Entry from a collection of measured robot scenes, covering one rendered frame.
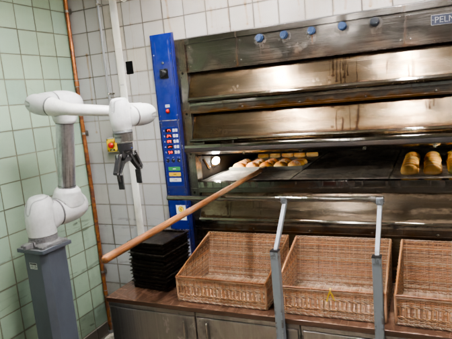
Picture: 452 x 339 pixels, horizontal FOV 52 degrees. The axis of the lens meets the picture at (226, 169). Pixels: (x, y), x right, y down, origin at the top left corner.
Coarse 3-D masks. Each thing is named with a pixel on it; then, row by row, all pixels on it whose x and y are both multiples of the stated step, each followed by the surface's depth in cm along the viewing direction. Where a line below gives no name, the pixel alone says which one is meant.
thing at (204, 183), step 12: (204, 180) 308; (216, 180) 304; (228, 180) 300; (252, 180) 292; (264, 180) 288; (276, 180) 285; (288, 180) 281; (300, 180) 278; (312, 180) 274; (324, 180) 271; (336, 180) 268; (348, 180) 265; (360, 180) 262; (372, 180) 259; (384, 180) 256; (396, 180) 254; (408, 180) 251; (420, 180) 248; (432, 180) 246; (444, 180) 244
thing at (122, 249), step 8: (248, 176) 293; (232, 184) 270; (240, 184) 281; (216, 192) 252; (224, 192) 257; (208, 200) 239; (192, 208) 224; (176, 216) 210; (184, 216) 215; (160, 224) 198; (168, 224) 202; (152, 232) 190; (136, 240) 180; (144, 240) 185; (120, 248) 171; (128, 248) 175; (104, 256) 164; (112, 256) 166
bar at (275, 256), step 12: (276, 240) 230; (276, 252) 224; (276, 264) 225; (372, 264) 206; (276, 276) 227; (276, 288) 228; (276, 300) 229; (276, 312) 230; (276, 324) 231; (384, 324) 212; (276, 336) 233; (384, 336) 211
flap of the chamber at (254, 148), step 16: (288, 144) 260; (304, 144) 256; (320, 144) 252; (336, 144) 249; (352, 144) 245; (368, 144) 242; (384, 144) 238; (400, 144) 236; (416, 144) 237; (432, 144) 237; (448, 144) 237
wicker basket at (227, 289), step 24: (216, 240) 301; (240, 240) 294; (264, 240) 287; (288, 240) 281; (192, 264) 283; (216, 264) 300; (240, 264) 292; (264, 264) 286; (192, 288) 280; (216, 288) 255; (240, 288) 248; (264, 288) 242
